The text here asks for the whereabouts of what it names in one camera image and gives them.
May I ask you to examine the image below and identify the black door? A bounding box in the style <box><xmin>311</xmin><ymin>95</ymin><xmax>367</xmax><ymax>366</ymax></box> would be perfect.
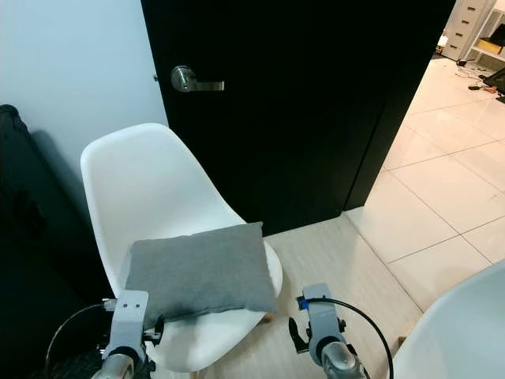
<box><xmin>140</xmin><ymin>0</ymin><xmax>457</xmax><ymax>236</ymax></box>

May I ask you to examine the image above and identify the white drawer cabinet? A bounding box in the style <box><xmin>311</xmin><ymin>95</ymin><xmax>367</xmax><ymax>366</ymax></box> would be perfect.
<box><xmin>442</xmin><ymin>0</ymin><xmax>494</xmax><ymax>60</ymax></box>

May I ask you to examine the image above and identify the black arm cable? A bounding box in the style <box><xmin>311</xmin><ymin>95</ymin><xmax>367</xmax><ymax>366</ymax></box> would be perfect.
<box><xmin>43</xmin><ymin>302</ymin><xmax>113</xmax><ymax>378</ymax></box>
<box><xmin>301</xmin><ymin>297</ymin><xmax>397</xmax><ymax>379</ymax></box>

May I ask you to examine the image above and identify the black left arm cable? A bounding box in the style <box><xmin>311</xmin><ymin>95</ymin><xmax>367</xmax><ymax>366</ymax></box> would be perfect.
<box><xmin>43</xmin><ymin>302</ymin><xmax>113</xmax><ymax>378</ymax></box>

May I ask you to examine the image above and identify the black floor cable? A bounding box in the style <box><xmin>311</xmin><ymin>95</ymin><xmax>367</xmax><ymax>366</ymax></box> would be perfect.
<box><xmin>434</xmin><ymin>51</ymin><xmax>498</xmax><ymax>92</ymax></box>

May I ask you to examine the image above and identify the grey pillow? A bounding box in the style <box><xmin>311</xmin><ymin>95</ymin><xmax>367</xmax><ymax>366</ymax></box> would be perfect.
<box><xmin>122</xmin><ymin>222</ymin><xmax>279</xmax><ymax>321</ymax></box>

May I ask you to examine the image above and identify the black cabinet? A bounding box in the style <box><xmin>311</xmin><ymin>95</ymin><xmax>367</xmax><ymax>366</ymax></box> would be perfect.
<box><xmin>0</xmin><ymin>104</ymin><xmax>119</xmax><ymax>379</ymax></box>

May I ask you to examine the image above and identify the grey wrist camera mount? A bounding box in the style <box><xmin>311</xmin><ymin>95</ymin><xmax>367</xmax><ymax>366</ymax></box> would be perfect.
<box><xmin>110</xmin><ymin>290</ymin><xmax>151</xmax><ymax>360</ymax></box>
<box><xmin>301</xmin><ymin>283</ymin><xmax>344</xmax><ymax>348</ymax></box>

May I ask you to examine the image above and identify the silver door lever handle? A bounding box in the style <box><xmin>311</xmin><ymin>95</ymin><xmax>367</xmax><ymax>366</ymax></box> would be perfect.
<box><xmin>170</xmin><ymin>66</ymin><xmax>226</xmax><ymax>94</ymax></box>

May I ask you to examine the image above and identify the black floor object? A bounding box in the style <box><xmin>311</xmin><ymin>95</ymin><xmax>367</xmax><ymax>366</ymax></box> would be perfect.
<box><xmin>483</xmin><ymin>67</ymin><xmax>505</xmax><ymax>94</ymax></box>

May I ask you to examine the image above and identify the yellow box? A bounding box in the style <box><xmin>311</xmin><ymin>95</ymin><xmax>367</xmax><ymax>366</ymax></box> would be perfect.
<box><xmin>476</xmin><ymin>38</ymin><xmax>503</xmax><ymax>54</ymax></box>

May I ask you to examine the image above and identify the white shell chair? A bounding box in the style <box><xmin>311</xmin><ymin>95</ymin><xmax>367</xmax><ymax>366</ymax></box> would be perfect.
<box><xmin>391</xmin><ymin>259</ymin><xmax>505</xmax><ymax>379</ymax></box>
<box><xmin>80</xmin><ymin>122</ymin><xmax>283</xmax><ymax>373</ymax></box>

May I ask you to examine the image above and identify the white shelf unit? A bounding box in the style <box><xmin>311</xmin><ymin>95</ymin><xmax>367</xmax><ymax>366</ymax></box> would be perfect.
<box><xmin>469</xmin><ymin>0</ymin><xmax>505</xmax><ymax>66</ymax></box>

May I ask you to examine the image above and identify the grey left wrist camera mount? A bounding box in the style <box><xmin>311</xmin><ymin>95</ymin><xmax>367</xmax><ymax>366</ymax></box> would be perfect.
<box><xmin>110</xmin><ymin>290</ymin><xmax>151</xmax><ymax>360</ymax></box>

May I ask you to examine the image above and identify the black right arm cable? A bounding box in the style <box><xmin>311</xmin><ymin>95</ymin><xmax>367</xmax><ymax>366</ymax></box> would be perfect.
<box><xmin>301</xmin><ymin>297</ymin><xmax>397</xmax><ymax>379</ymax></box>

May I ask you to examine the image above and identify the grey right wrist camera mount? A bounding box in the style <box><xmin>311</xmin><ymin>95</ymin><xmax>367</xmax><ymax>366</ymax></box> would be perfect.
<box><xmin>301</xmin><ymin>283</ymin><xmax>344</xmax><ymax>348</ymax></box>

